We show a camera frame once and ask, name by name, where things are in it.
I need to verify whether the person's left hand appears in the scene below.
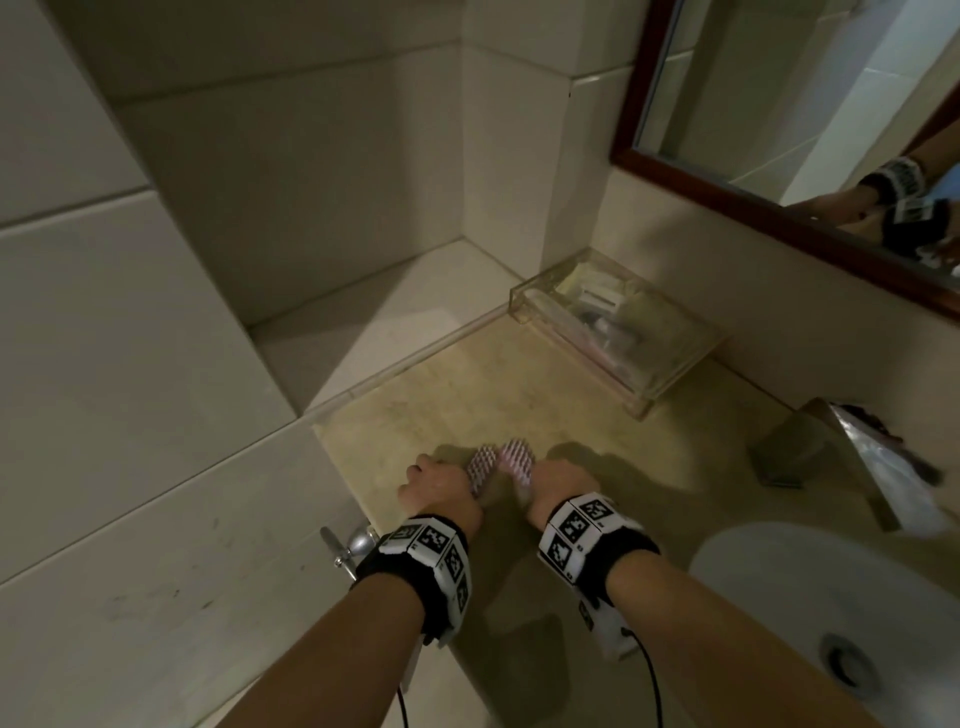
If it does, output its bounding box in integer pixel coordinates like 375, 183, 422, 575
397, 452, 485, 538

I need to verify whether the person's right hand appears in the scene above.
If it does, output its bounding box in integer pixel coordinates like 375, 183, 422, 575
517, 457, 601, 534

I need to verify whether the pink striped comb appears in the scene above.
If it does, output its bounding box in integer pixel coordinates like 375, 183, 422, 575
464, 443, 502, 498
498, 440, 538, 505

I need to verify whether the clear box with toiletries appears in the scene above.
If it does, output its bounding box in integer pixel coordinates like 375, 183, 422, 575
508, 247, 727, 418

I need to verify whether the white ceramic sink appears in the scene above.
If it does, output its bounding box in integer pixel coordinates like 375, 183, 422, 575
688, 521, 960, 728

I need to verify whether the person's right forearm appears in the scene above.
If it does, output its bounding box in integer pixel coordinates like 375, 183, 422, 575
599, 554, 886, 728

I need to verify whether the person's left forearm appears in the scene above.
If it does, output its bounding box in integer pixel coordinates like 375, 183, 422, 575
224, 577, 429, 728

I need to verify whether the chrome sink drain plug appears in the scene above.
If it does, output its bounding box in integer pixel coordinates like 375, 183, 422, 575
819, 632, 880, 688

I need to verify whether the right wrist marker band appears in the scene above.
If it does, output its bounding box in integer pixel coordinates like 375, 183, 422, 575
536, 491, 663, 661

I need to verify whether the wrist marker band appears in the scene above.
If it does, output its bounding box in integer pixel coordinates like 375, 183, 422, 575
352, 513, 472, 648
536, 491, 663, 661

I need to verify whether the left wrist marker band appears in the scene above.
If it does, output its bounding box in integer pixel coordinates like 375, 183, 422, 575
352, 513, 472, 648

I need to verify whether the pile of toiletry packets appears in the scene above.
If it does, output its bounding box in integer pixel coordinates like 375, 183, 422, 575
524, 262, 676, 376

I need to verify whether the chrome square faucet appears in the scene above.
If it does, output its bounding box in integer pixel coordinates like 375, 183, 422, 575
749, 397, 954, 538

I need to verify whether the wood-framed mirror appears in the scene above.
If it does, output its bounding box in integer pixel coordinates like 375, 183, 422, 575
608, 0, 960, 324

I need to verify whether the chrome lever handle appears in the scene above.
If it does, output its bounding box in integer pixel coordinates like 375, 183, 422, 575
320, 521, 382, 583

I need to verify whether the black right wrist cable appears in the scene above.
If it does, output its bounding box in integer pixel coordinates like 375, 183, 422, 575
622, 629, 666, 728

